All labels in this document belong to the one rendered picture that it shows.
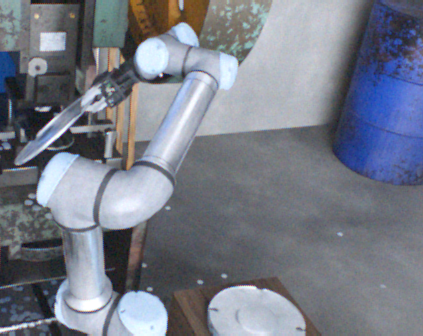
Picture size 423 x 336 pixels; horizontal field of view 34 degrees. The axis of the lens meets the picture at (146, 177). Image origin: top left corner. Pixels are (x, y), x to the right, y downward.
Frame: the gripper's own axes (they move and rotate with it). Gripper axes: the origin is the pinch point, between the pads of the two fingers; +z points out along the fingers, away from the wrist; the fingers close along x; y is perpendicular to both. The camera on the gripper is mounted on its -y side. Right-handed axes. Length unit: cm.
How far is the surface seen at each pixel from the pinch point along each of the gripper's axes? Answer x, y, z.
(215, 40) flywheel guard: 6.5, -12.2, -34.5
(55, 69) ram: -11.5, -14.8, 9.8
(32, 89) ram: -11.0, -10.8, 17.5
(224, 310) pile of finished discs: 75, -5, 9
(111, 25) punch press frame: -11.8, -19.9, -10.1
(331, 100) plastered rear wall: 110, -242, 4
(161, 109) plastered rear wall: 45, -172, 65
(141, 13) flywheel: -8, -52, -6
